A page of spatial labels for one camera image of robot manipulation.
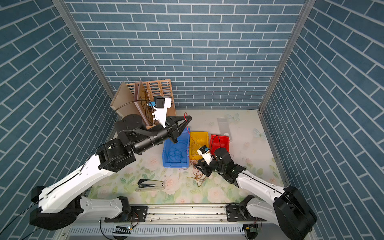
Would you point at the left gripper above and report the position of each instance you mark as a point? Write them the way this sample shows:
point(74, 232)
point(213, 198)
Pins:
point(173, 130)

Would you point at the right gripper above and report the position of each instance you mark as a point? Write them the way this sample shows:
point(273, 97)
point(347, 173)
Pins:
point(205, 169)

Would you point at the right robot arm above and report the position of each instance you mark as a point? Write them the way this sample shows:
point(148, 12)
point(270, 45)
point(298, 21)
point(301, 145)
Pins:
point(284, 207)

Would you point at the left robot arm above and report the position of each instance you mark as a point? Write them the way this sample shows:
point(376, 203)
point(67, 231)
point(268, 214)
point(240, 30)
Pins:
point(62, 203)

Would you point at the yellow plastic bin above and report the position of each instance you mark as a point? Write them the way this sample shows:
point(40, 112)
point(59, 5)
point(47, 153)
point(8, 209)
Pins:
point(197, 140)

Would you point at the red plastic bin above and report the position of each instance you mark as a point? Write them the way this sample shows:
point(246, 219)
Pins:
point(218, 142)

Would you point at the blue plastic bin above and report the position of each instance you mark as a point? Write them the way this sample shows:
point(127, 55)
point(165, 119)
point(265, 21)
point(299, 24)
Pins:
point(177, 155)

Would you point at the peach desk file organizer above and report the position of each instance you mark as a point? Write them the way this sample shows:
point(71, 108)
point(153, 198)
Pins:
point(158, 88)

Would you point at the pink framed printed board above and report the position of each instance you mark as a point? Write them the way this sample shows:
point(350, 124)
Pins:
point(142, 100)

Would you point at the beige folder board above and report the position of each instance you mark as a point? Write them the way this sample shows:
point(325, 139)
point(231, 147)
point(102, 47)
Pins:
point(122, 102)

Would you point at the black grey stapler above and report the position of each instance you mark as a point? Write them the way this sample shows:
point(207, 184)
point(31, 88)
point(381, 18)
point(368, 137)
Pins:
point(146, 185)

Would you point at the small green circuit board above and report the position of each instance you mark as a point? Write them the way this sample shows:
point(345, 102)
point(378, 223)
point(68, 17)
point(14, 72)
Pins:
point(252, 230)

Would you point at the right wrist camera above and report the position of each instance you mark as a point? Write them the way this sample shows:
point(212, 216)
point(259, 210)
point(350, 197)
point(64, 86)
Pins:
point(204, 152)

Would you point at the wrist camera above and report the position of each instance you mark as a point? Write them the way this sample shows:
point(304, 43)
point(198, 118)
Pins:
point(204, 152)
point(160, 106)

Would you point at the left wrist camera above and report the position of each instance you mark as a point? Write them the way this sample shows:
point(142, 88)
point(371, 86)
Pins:
point(160, 106)

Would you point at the aluminium mounting rail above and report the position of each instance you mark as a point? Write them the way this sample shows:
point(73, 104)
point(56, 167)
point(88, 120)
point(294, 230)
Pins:
point(172, 222)

